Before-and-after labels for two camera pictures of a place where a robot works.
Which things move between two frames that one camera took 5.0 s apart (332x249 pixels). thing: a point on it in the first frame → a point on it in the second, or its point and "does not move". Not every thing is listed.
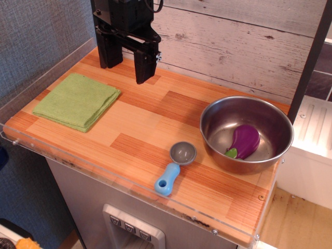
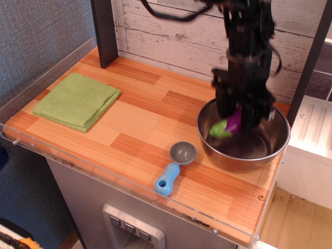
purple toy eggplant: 246,139 → 226,127
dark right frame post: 319,39 does not move
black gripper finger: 110,48 → 226,99
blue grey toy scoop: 181,153 does not move
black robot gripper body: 131,21 → 248,71
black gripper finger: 145,64 → 255,110
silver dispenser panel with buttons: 123,230 does not move
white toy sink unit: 307,171 does not move
